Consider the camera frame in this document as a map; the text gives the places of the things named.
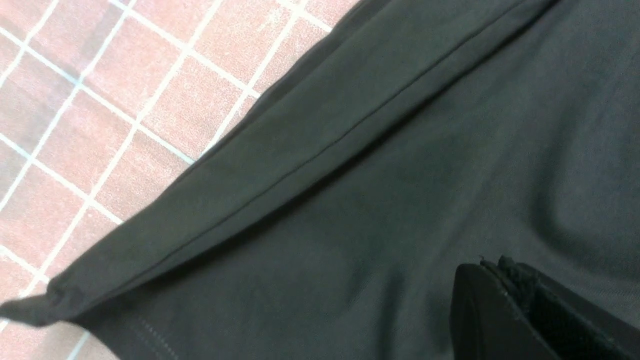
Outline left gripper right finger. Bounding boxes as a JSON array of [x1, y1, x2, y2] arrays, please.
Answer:
[[482, 256, 639, 360]]

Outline dark gray long-sleeve shirt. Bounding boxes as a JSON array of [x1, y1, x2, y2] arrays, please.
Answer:
[[1, 0, 639, 360]]

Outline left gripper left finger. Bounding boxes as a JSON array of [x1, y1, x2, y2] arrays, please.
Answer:
[[449, 264, 558, 360]]

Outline pink grid tablecloth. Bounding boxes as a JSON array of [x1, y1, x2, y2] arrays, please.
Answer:
[[0, 0, 361, 360]]

